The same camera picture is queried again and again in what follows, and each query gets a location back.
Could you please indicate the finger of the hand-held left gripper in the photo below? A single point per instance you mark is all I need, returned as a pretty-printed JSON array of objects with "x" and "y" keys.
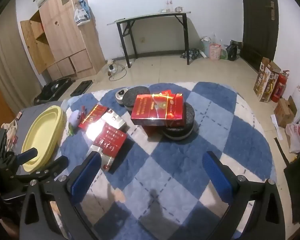
[
  {"x": 27, "y": 157},
  {"x": 56, "y": 166}
]

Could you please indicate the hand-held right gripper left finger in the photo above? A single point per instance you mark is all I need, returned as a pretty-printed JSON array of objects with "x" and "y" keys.
[{"x": 86, "y": 177}]

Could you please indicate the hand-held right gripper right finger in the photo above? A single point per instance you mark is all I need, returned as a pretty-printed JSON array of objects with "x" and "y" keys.
[{"x": 217, "y": 177}]

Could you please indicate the yellow plastic basin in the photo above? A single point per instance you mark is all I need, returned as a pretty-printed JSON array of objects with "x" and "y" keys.
[{"x": 43, "y": 130}]

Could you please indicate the red and silver carton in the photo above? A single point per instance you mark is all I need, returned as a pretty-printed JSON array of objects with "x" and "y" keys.
[
  {"x": 100, "y": 116},
  {"x": 110, "y": 142}
]

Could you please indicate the black foam disc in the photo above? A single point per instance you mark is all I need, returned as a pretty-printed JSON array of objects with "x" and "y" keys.
[
  {"x": 182, "y": 130},
  {"x": 136, "y": 95}
]

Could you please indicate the small round jar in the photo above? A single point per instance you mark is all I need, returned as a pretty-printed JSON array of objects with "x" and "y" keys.
[{"x": 120, "y": 95}]

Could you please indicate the shiny red carton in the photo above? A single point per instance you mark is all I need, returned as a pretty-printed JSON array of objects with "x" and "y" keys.
[{"x": 156, "y": 108}]

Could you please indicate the beige cloth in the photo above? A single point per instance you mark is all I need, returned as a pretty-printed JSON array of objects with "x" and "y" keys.
[{"x": 11, "y": 132}]

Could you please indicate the blue checked blanket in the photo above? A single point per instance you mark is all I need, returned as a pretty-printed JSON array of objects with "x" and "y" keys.
[{"x": 185, "y": 170}]

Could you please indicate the small plush toy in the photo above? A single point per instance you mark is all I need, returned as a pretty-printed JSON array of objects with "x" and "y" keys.
[{"x": 76, "y": 120}]

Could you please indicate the black open suitcase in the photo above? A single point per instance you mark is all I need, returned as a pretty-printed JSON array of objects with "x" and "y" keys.
[{"x": 52, "y": 90}]

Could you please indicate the dark cloth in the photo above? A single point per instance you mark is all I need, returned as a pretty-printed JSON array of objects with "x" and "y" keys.
[{"x": 298, "y": 180}]

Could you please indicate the black flat tray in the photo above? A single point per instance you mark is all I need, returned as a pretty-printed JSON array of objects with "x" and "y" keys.
[{"x": 81, "y": 88}]

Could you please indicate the white plastic bag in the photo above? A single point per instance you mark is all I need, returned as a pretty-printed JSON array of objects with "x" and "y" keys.
[{"x": 296, "y": 137}]

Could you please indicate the brown cardboard box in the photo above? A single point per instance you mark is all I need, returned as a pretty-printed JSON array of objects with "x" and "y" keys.
[{"x": 283, "y": 112}]

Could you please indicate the printed cardboard box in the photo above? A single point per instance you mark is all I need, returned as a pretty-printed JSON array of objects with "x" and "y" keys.
[{"x": 265, "y": 82}]

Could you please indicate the red fire extinguisher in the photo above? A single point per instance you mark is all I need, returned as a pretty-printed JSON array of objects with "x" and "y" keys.
[{"x": 278, "y": 87}]

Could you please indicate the white power strip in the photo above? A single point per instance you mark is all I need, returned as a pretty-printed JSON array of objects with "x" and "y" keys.
[{"x": 111, "y": 68}]

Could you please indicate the green bag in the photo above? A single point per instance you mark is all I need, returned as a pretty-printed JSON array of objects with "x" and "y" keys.
[{"x": 223, "y": 54}]

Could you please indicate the plaid cloth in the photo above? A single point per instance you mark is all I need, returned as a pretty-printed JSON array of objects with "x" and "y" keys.
[{"x": 192, "y": 54}]

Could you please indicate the pink bag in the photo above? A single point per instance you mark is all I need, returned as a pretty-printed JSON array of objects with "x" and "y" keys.
[{"x": 215, "y": 52}]

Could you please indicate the black bag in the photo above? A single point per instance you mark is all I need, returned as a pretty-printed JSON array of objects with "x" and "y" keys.
[{"x": 233, "y": 51}]

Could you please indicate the wooden wardrobe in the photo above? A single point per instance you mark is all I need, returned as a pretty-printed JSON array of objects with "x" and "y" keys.
[{"x": 62, "y": 30}]

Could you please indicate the hanging white bag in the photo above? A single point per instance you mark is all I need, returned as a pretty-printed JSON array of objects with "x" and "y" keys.
[{"x": 81, "y": 16}]

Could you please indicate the dark door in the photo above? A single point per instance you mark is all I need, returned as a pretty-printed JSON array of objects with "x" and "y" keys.
[{"x": 257, "y": 17}]

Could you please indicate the small metal bowl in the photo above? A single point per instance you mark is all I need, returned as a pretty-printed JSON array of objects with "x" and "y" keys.
[{"x": 178, "y": 9}]

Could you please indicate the black folding table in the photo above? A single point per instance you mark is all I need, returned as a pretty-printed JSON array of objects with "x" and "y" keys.
[{"x": 152, "y": 15}]

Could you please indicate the wall socket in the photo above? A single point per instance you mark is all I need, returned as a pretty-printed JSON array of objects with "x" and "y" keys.
[{"x": 142, "y": 40}]

